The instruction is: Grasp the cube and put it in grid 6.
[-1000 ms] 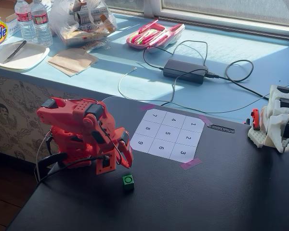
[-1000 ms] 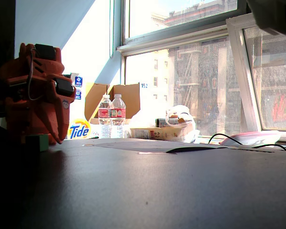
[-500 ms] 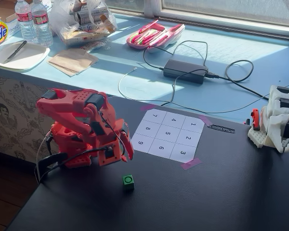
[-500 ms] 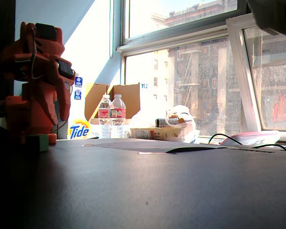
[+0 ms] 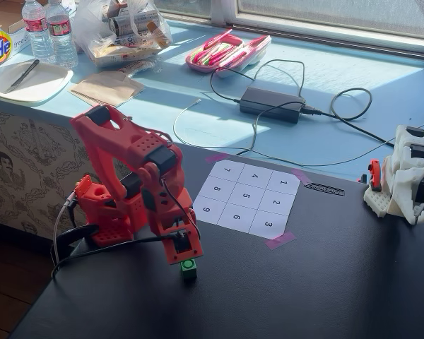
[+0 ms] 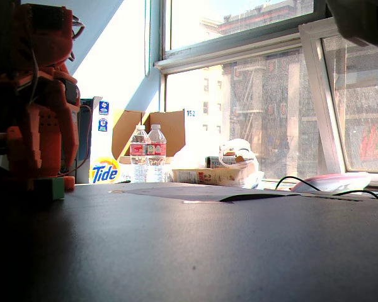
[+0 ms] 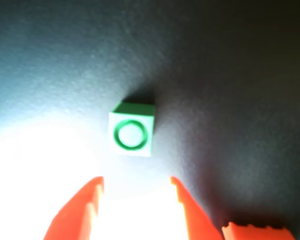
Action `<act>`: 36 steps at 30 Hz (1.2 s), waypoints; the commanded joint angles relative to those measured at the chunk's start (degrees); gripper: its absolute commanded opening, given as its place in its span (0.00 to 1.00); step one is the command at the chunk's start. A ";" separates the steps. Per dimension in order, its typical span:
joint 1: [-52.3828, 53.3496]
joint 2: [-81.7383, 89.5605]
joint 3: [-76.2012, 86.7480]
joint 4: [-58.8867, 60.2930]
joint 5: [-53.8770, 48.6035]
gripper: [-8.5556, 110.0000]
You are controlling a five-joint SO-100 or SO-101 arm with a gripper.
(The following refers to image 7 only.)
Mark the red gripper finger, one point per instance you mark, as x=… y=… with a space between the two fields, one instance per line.
x=197 y=220
x=77 y=215

